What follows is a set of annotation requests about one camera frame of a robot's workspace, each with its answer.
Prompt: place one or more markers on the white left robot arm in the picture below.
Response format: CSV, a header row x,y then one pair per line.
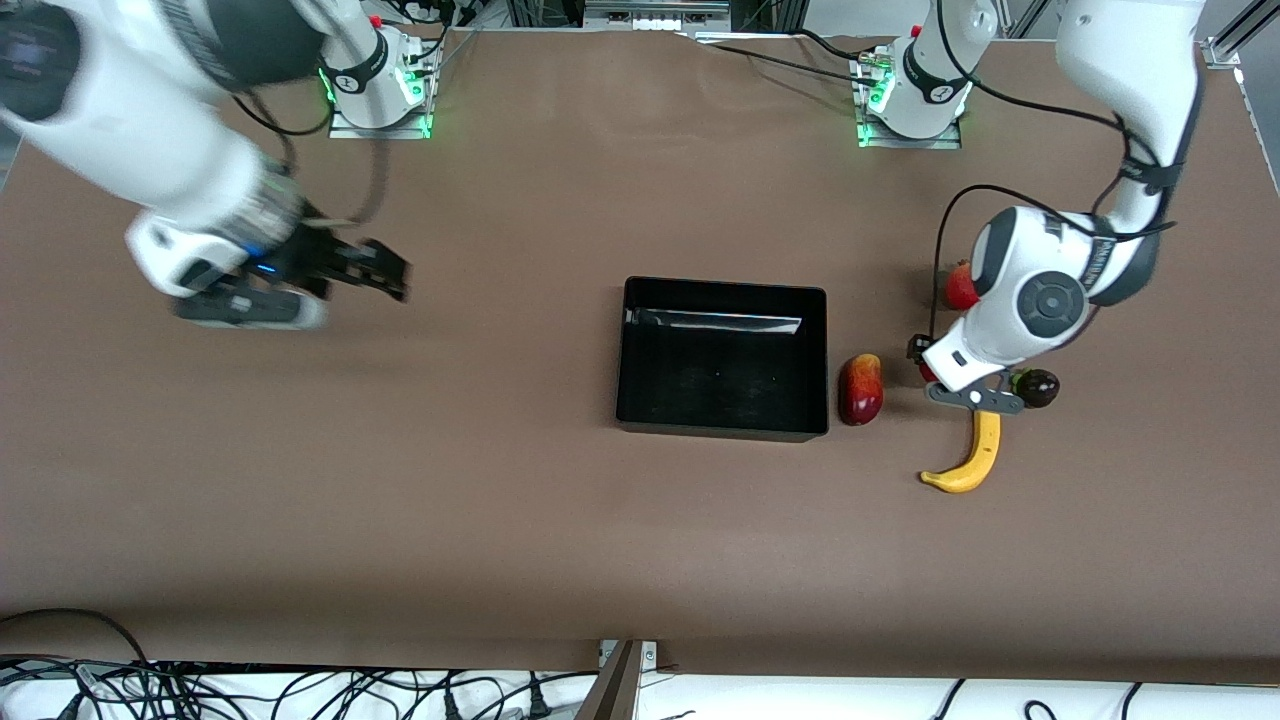
x,y
1130,60

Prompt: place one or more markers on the red pomegranate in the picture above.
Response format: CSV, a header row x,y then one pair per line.
x,y
958,290

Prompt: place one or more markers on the dark slanted post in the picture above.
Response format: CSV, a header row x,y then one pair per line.
x,y
612,695

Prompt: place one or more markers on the red yellow mango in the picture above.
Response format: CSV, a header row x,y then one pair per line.
x,y
861,390

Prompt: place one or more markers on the black power plug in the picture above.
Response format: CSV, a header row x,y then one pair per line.
x,y
452,708
540,705

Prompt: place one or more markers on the small metal table bracket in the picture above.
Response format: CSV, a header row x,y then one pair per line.
x,y
648,655

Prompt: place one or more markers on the white power strip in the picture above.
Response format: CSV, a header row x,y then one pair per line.
x,y
655,20

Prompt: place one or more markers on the black plastic box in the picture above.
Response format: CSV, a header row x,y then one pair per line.
x,y
720,370

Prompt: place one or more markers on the dark purple eggplant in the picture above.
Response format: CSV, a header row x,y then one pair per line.
x,y
1040,388

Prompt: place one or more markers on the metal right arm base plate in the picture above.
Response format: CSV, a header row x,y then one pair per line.
x,y
345,130

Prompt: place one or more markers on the aluminium corner bracket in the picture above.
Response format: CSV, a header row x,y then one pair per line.
x,y
1222,55

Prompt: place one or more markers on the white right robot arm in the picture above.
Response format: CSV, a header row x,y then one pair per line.
x,y
130,110

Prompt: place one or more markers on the yellow banana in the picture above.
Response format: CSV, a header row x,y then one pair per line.
x,y
985,450

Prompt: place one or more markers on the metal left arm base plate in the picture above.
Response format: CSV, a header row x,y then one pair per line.
x,y
950,143

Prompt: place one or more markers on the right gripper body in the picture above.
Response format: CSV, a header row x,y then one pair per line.
x,y
318,257

